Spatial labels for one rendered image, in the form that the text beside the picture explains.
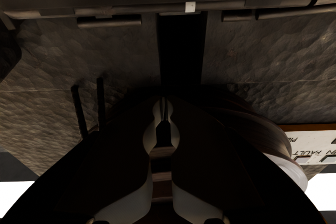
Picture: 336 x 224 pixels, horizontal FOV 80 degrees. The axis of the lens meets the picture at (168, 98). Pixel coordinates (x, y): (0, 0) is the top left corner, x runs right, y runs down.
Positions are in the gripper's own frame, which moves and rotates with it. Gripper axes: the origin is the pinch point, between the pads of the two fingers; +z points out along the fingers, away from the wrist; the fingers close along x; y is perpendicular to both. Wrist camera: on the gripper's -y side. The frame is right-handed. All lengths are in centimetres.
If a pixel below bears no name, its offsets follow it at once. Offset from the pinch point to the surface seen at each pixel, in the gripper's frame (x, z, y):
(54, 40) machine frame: -13.9, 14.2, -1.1
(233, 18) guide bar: 7.5, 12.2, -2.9
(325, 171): 511, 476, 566
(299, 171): 19.6, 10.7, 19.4
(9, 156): -635, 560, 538
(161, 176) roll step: -1.4, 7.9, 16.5
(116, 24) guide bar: -5.3, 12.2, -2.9
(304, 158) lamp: 36, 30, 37
